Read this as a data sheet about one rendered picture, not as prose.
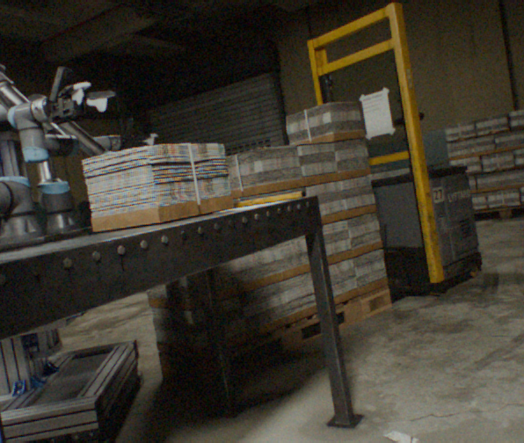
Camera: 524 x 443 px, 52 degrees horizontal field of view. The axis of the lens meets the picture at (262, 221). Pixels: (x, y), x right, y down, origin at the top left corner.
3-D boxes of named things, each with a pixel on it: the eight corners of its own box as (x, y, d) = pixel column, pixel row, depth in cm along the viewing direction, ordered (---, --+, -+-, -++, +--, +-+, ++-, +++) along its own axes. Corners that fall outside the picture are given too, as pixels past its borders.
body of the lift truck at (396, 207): (362, 289, 404) (345, 184, 400) (404, 272, 440) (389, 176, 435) (447, 292, 351) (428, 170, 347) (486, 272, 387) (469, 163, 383)
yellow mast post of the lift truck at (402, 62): (425, 282, 346) (382, 7, 337) (433, 279, 352) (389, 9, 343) (437, 282, 340) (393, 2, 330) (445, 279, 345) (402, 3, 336)
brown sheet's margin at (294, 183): (221, 199, 305) (220, 192, 304) (258, 193, 324) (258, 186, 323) (265, 192, 276) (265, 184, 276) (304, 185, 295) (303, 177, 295)
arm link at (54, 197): (47, 212, 240) (41, 181, 239) (43, 213, 251) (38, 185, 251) (76, 207, 245) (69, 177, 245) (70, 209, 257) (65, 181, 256)
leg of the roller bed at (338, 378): (340, 417, 194) (309, 230, 190) (355, 417, 191) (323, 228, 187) (334, 424, 189) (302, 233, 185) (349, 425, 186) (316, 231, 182)
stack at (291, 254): (161, 379, 273) (131, 216, 268) (316, 315, 348) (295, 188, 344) (204, 392, 243) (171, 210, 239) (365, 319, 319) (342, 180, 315)
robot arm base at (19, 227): (-7, 245, 191) (-12, 217, 190) (10, 242, 206) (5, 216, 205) (36, 237, 192) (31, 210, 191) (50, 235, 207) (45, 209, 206)
